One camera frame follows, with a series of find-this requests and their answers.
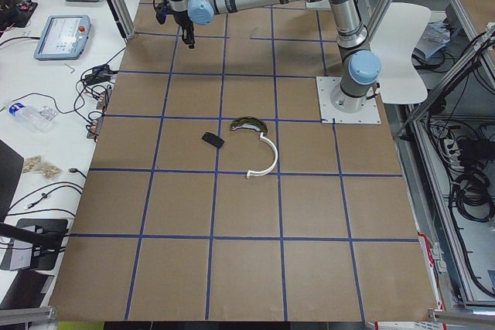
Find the black brake pad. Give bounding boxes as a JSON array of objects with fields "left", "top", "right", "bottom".
[{"left": 201, "top": 131, "right": 225, "bottom": 149}]

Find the blue teach pendant near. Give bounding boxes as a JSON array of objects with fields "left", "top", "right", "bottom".
[{"left": 33, "top": 15, "right": 91, "bottom": 61}]

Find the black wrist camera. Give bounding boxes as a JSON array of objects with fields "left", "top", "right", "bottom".
[{"left": 155, "top": 0, "right": 170, "bottom": 25}]

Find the plastic water bottle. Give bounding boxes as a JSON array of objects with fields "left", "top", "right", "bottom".
[{"left": 8, "top": 102, "right": 52, "bottom": 133}]

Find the white plastic chair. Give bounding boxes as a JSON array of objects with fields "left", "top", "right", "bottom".
[{"left": 370, "top": 2, "right": 431, "bottom": 104}]

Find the white curved plastic part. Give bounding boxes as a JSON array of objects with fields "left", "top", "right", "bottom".
[{"left": 245, "top": 133, "right": 278, "bottom": 179}]

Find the green brake shoe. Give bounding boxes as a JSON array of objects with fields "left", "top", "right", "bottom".
[{"left": 230, "top": 116, "right": 268, "bottom": 134}]

